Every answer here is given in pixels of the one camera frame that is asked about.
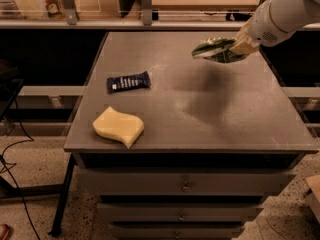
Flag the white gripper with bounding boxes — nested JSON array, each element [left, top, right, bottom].
[[230, 0, 294, 55]]

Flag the green jalapeno chip bag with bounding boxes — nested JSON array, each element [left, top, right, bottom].
[[191, 37, 248, 63]]

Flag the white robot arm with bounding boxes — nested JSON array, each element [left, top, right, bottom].
[[230, 0, 320, 55]]

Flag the dark blue rxbar wrapper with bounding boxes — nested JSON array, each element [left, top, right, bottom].
[[107, 71, 151, 93]]

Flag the grey drawer cabinet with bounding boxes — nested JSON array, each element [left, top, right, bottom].
[[65, 32, 317, 233]]

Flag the yellow wavy sponge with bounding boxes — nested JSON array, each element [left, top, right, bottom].
[[93, 106, 144, 149]]

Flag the wooden box corner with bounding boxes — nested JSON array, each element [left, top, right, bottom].
[[306, 175, 320, 224]]

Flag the top grey drawer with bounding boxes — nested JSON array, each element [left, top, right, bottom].
[[78, 168, 295, 196]]

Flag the grey drawer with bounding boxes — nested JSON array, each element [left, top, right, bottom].
[[110, 225, 244, 240], [97, 203, 263, 223], [78, 168, 295, 196]]

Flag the middle grey drawer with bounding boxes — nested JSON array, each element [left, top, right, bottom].
[[97, 203, 263, 223]]

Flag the bottom grey drawer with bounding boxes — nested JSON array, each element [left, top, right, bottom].
[[110, 225, 244, 240]]

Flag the black table leg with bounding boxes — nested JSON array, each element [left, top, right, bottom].
[[49, 156, 76, 237]]

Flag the metal shelf rail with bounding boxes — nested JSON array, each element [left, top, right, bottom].
[[0, 0, 320, 31]]

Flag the black floor cable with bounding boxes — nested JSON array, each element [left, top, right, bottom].
[[0, 97, 42, 240]]

